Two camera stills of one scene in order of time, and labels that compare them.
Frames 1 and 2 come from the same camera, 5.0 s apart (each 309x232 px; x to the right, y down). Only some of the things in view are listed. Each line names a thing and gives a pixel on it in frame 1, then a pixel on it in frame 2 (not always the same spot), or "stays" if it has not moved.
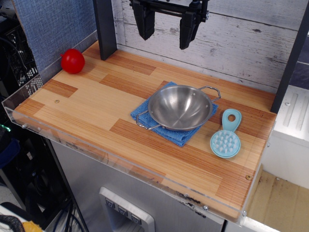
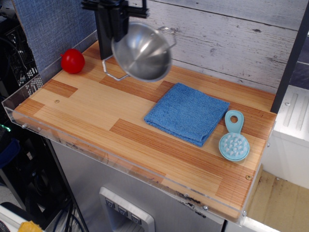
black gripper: [145, 15] -> [119, 20]
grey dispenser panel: [123, 216] stays
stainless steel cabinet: [110, 196] stays
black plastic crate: [19, 74] stays
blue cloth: [140, 113] -> [189, 113]
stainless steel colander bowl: [179, 107] -> [144, 54]
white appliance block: [287, 155] stays
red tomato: [72, 61] stays
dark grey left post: [105, 27] stays
